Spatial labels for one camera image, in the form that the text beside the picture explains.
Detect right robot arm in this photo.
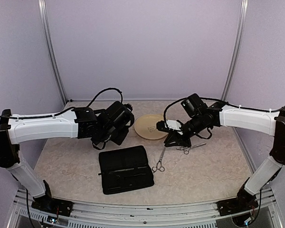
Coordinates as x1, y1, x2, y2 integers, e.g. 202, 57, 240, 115
156, 94, 285, 211

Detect aluminium frame post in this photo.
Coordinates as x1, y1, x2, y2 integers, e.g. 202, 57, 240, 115
38, 0, 68, 105
218, 0, 249, 105

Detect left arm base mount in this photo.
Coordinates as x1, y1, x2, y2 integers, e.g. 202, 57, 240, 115
31, 198, 74, 217

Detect left aluminium frame post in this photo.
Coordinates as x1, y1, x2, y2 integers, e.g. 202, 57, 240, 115
38, 0, 68, 105

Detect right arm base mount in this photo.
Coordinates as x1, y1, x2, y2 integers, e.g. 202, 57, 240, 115
217, 198, 259, 216

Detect cream round plate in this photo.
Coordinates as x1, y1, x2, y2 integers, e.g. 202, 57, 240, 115
134, 114, 168, 141

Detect aluminium front rail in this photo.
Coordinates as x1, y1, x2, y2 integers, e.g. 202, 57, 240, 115
7, 190, 283, 228

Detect right aluminium frame post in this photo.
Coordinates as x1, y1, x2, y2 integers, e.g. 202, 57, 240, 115
218, 0, 249, 105

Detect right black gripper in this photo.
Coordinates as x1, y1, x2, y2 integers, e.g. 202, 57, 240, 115
165, 114, 206, 147

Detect thinning silver scissors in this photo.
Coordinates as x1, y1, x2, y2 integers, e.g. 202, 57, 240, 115
176, 142, 207, 155

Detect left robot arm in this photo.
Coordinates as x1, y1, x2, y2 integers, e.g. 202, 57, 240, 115
0, 100, 134, 211

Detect straight silver scissors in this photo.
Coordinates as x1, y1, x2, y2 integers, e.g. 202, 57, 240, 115
152, 147, 166, 173

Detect black zip tool case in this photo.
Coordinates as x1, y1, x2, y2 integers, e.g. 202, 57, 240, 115
98, 145, 154, 195

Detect short black hair clip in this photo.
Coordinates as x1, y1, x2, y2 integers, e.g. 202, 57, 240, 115
124, 103, 133, 112

